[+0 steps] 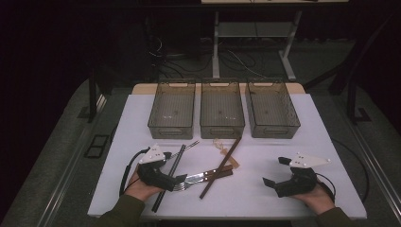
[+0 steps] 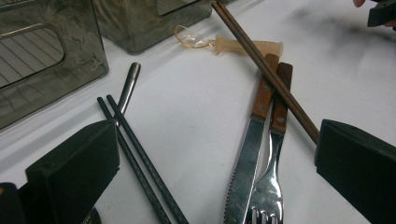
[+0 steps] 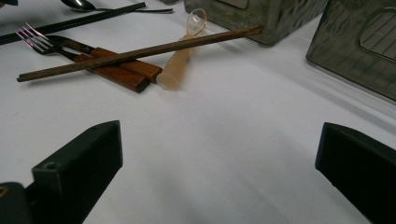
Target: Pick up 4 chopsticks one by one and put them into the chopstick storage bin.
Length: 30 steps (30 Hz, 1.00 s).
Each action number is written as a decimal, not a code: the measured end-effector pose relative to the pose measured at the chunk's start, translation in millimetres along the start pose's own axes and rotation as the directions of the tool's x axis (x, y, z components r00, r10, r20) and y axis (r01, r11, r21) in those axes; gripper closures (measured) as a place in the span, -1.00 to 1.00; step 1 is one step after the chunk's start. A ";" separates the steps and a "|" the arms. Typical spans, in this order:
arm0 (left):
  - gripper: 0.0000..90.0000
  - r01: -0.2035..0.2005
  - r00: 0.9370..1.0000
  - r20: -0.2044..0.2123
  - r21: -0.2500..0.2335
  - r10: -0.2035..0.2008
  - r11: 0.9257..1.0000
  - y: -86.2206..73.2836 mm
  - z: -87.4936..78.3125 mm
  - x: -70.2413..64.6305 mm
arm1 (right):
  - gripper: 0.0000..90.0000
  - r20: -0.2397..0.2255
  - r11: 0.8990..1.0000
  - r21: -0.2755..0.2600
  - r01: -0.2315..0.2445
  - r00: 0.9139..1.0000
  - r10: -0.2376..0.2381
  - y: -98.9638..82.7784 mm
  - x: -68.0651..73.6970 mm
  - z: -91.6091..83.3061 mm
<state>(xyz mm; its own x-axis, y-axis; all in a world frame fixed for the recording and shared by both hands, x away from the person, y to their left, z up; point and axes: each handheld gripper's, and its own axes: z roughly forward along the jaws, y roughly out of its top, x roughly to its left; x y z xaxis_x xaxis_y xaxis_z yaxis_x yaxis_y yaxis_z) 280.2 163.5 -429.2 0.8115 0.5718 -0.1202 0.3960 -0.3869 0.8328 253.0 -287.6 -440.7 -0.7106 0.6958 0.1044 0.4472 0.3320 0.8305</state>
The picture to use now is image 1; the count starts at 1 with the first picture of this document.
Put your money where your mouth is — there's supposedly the brown wooden chopstick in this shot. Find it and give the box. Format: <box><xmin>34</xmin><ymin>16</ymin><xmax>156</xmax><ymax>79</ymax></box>
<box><xmin>199</xmin><ymin>135</ymin><xmax>243</xmax><ymax>201</ymax></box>

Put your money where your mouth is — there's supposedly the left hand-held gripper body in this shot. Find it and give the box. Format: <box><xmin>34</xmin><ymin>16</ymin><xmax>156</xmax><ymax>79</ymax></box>
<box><xmin>136</xmin><ymin>144</ymin><xmax>176</xmax><ymax>192</ymax></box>

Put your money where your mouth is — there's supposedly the aluminium floor rail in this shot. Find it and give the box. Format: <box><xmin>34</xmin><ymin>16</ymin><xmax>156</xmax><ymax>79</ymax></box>
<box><xmin>36</xmin><ymin>94</ymin><xmax>108</xmax><ymax>227</ymax></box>
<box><xmin>348</xmin><ymin>121</ymin><xmax>401</xmax><ymax>217</ymax></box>

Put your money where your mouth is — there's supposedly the left hand-held gripper black cable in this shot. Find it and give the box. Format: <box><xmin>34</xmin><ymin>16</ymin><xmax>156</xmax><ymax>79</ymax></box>
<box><xmin>118</xmin><ymin>147</ymin><xmax>150</xmax><ymax>197</ymax></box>

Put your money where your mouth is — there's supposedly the person's right hand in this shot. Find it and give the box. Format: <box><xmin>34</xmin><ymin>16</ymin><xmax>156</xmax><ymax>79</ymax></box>
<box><xmin>289</xmin><ymin>183</ymin><xmax>336</xmax><ymax>216</ymax></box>

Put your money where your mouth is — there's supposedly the right hand-held gripper black cable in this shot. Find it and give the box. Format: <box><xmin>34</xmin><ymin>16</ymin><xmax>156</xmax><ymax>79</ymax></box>
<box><xmin>315</xmin><ymin>172</ymin><xmax>337</xmax><ymax>202</ymax></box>

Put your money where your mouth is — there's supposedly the person's left hand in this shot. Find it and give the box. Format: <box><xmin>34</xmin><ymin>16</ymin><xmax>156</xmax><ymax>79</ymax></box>
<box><xmin>124</xmin><ymin>166</ymin><xmax>165</xmax><ymax>202</ymax></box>

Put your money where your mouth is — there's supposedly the white floor cable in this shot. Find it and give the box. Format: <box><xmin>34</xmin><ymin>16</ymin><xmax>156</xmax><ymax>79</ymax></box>
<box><xmin>226</xmin><ymin>49</ymin><xmax>267</xmax><ymax>79</ymax></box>

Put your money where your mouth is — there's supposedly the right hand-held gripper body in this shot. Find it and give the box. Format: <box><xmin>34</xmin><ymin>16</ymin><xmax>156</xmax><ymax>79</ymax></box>
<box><xmin>273</xmin><ymin>151</ymin><xmax>332</xmax><ymax>199</ymax></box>

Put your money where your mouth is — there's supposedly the tangle of black floor cables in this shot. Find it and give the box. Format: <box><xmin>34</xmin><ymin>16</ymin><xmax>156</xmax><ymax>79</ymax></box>
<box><xmin>148</xmin><ymin>34</ymin><xmax>259</xmax><ymax>79</ymax></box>

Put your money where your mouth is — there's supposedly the smoky clear plastic bin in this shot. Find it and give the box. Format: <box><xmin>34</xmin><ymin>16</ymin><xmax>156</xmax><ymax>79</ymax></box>
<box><xmin>245</xmin><ymin>79</ymin><xmax>302</xmax><ymax>140</ymax></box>
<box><xmin>200</xmin><ymin>79</ymin><xmax>246</xmax><ymax>140</ymax></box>
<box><xmin>147</xmin><ymin>79</ymin><xmax>197</xmax><ymax>140</ymax></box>

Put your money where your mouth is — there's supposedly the black slanted stand leg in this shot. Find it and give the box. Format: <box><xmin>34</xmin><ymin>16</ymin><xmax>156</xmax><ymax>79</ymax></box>
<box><xmin>304</xmin><ymin>12</ymin><xmax>401</xmax><ymax>96</ymax></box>

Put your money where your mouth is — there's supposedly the wooden-handled steel fork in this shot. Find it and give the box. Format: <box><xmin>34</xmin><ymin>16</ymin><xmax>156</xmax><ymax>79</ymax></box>
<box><xmin>171</xmin><ymin>169</ymin><xmax>235</xmax><ymax>192</ymax></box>

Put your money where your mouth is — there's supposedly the clear amber plastic spoon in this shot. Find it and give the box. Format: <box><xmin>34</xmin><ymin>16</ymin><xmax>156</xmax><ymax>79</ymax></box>
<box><xmin>212</xmin><ymin>137</ymin><xmax>240</xmax><ymax>169</ymax></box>

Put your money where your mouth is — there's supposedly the hand-held gripper black cable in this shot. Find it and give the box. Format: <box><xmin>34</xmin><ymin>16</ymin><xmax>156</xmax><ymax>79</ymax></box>
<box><xmin>118</xmin><ymin>147</ymin><xmax>150</xmax><ymax>197</ymax></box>
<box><xmin>315</xmin><ymin>172</ymin><xmax>337</xmax><ymax>202</ymax></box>

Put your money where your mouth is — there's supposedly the black metal stand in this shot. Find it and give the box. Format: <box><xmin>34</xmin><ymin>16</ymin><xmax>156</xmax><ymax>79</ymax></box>
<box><xmin>344</xmin><ymin>62</ymin><xmax>374</xmax><ymax>126</ymax></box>
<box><xmin>87</xmin><ymin>67</ymin><xmax>114</xmax><ymax>124</ymax></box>

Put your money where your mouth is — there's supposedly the steel spoon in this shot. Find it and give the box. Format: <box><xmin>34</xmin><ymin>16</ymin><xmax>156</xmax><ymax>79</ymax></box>
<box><xmin>166</xmin><ymin>140</ymin><xmax>201</xmax><ymax>160</ymax></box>

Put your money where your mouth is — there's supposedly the white metal frame desk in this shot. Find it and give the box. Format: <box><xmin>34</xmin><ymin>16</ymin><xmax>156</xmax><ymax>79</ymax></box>
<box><xmin>200</xmin><ymin>0</ymin><xmax>349</xmax><ymax>81</ymax></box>

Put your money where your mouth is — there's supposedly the long black floor cable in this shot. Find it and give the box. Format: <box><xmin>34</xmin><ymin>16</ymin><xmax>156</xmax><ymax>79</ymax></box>
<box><xmin>330</xmin><ymin>137</ymin><xmax>371</xmax><ymax>203</ymax></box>

